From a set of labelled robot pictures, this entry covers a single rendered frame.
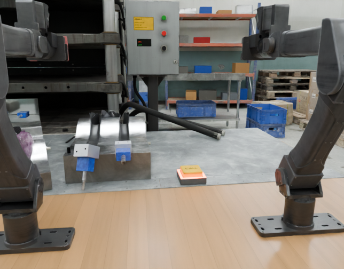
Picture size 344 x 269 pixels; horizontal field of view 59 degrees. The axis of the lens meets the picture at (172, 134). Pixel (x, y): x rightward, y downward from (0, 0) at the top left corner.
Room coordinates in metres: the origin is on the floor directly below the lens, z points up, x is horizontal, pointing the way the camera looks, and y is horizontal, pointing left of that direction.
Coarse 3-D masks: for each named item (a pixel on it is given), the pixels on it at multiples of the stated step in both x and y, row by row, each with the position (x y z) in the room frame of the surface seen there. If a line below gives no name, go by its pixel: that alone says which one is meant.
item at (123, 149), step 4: (116, 144) 0.89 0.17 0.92; (120, 144) 0.89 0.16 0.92; (124, 144) 0.89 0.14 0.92; (128, 144) 0.89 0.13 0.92; (116, 148) 0.88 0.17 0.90; (120, 148) 0.88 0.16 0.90; (124, 148) 0.88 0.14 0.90; (128, 148) 0.88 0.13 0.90; (116, 152) 0.85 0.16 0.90; (120, 152) 0.85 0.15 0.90; (124, 152) 0.85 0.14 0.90; (128, 152) 0.85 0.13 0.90; (116, 156) 0.85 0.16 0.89; (120, 156) 0.85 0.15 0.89; (124, 156) 0.83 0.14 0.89; (128, 156) 0.85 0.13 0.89; (116, 160) 0.85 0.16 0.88; (120, 160) 0.85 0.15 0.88; (124, 160) 0.80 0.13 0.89; (128, 160) 0.85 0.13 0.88
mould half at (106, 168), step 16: (80, 128) 1.12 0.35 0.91; (112, 128) 1.13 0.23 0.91; (144, 128) 1.14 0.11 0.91; (112, 144) 0.99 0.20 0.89; (144, 144) 0.99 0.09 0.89; (64, 160) 0.86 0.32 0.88; (96, 160) 0.87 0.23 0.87; (112, 160) 0.88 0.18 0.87; (144, 160) 0.89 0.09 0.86; (80, 176) 0.86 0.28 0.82; (96, 176) 0.87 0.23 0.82; (112, 176) 0.88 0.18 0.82; (128, 176) 0.88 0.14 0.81; (144, 176) 0.89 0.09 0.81
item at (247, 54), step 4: (248, 36) 0.91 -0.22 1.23; (244, 40) 0.91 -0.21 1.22; (248, 40) 0.91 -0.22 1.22; (260, 40) 0.86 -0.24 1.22; (244, 44) 0.91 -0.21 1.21; (248, 44) 0.91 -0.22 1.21; (244, 48) 0.91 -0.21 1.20; (248, 48) 0.91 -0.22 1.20; (252, 48) 0.89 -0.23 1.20; (256, 48) 0.86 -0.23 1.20; (244, 52) 0.91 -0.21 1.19; (248, 52) 0.91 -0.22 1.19; (252, 52) 0.90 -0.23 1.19; (256, 52) 0.87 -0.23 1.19; (244, 56) 0.91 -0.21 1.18; (248, 56) 0.91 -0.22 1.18; (252, 56) 0.91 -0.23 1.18; (256, 56) 0.89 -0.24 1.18; (260, 56) 0.86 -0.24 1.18
